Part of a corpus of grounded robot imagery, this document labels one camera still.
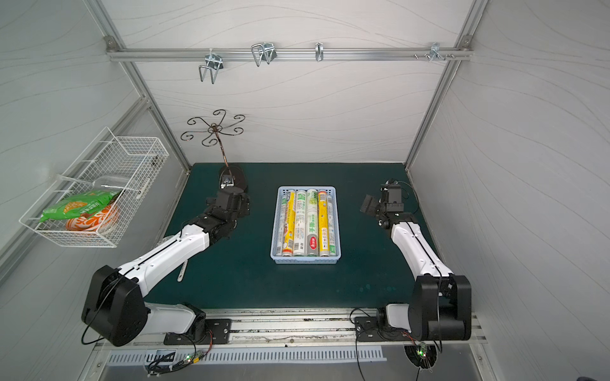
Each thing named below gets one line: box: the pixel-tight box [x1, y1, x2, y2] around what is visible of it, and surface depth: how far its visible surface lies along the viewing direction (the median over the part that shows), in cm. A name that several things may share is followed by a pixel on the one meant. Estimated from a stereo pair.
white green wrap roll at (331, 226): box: [327, 195, 336, 257], surface depth 94 cm
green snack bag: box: [39, 189, 123, 223], surface depth 56 cm
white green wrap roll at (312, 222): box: [305, 188, 320, 258], surface depth 90 cm
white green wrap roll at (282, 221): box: [276, 193, 290, 257], surface depth 95 cm
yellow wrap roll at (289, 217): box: [281, 190, 297, 257], surface depth 92 cm
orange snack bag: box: [65, 204, 120, 232], surface depth 60 cm
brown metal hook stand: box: [180, 108, 246, 180], surface depth 92 cm
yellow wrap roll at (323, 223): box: [317, 189, 330, 258], surface depth 92 cm
